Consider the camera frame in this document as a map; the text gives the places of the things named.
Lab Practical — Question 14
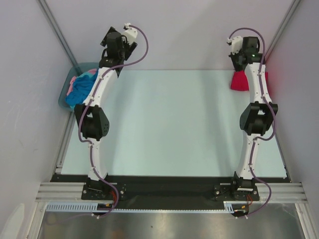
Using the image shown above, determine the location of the aluminium front rail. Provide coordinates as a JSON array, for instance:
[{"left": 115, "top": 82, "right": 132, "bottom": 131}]
[{"left": 35, "top": 182, "right": 308, "bottom": 203}]

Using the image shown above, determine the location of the right aluminium corner post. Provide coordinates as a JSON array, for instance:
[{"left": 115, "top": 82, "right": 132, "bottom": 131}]
[{"left": 260, "top": 0, "right": 302, "bottom": 61}]

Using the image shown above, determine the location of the slotted cable duct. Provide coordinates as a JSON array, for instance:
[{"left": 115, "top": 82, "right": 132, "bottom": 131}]
[{"left": 46, "top": 202, "right": 249, "bottom": 214}]

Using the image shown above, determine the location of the blue t shirt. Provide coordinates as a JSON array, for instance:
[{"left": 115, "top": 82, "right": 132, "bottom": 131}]
[{"left": 65, "top": 74, "right": 97, "bottom": 109}]

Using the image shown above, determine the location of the left aluminium corner post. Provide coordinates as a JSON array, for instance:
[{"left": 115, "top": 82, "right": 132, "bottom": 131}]
[{"left": 36, "top": 0, "right": 78, "bottom": 66}]

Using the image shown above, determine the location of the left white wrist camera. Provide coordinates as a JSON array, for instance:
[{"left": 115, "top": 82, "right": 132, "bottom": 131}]
[{"left": 122, "top": 23, "right": 138, "bottom": 45}]

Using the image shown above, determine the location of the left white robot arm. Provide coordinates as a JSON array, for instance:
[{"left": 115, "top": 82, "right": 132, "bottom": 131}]
[{"left": 74, "top": 23, "right": 138, "bottom": 182}]

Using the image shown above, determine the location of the aluminium corner post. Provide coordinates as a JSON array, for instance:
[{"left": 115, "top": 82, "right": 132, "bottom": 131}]
[
  {"left": 260, "top": 0, "right": 302, "bottom": 61},
  {"left": 36, "top": 0, "right": 78, "bottom": 66}
]

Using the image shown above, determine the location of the translucent blue plastic basket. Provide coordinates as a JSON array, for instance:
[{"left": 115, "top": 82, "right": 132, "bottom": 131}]
[{"left": 58, "top": 62, "right": 98, "bottom": 112}]

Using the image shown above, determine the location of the red t shirt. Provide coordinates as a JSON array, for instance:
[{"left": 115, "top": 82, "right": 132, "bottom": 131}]
[{"left": 229, "top": 69, "right": 270, "bottom": 93}]

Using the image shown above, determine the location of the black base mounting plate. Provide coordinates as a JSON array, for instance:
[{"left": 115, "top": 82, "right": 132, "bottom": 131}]
[{"left": 50, "top": 174, "right": 290, "bottom": 211}]

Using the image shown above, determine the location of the light teal t shirt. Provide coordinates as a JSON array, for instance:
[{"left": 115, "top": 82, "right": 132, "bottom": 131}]
[{"left": 78, "top": 71, "right": 95, "bottom": 78}]

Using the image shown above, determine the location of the pink t shirt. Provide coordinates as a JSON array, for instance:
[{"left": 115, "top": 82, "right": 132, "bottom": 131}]
[{"left": 66, "top": 69, "right": 97, "bottom": 96}]

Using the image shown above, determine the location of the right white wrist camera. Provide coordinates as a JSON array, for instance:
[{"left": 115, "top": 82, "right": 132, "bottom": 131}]
[{"left": 227, "top": 36, "right": 243, "bottom": 55}]

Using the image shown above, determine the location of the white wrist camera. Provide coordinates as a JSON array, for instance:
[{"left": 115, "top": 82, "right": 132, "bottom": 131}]
[
  {"left": 227, "top": 36, "right": 243, "bottom": 55},
  {"left": 122, "top": 23, "right": 138, "bottom": 45}
]

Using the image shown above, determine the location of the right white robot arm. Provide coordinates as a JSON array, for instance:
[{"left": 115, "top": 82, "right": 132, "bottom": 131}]
[{"left": 228, "top": 36, "right": 278, "bottom": 181}]

